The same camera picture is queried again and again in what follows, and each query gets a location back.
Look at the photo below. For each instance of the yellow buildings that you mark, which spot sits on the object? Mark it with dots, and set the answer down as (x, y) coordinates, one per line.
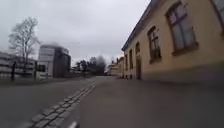
(115, 68)

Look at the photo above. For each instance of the group of dark trees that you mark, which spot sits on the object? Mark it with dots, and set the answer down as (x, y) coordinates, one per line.
(93, 66)

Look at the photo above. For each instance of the grey asphalt path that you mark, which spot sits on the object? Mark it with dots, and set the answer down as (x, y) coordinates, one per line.
(133, 106)

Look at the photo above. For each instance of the tall grey building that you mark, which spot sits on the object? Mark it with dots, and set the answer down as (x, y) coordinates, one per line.
(53, 61)

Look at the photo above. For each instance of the robot's own part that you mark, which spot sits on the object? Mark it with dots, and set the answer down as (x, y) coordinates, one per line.
(72, 125)

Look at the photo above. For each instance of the cobblestone strip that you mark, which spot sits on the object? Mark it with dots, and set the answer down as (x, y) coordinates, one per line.
(56, 113)

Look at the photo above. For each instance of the yellow building with arched windows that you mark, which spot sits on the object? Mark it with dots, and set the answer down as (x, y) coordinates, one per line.
(186, 50)

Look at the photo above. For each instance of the grey asphalt road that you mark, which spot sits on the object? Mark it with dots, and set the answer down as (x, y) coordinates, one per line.
(26, 96)

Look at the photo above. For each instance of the bare tree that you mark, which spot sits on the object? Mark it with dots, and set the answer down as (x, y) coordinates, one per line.
(23, 40)

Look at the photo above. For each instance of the low pale building with fence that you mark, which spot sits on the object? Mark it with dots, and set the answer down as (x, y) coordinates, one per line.
(16, 66)

